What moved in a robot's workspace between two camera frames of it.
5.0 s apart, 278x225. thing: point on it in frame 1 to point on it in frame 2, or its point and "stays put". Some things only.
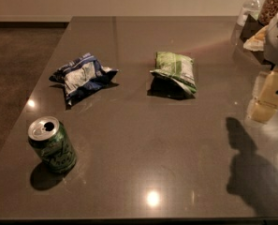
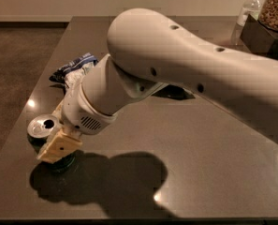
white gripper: x=277 y=42 to x=80 y=113
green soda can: x=50 y=139 stays put
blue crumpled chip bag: x=81 y=76 stays put
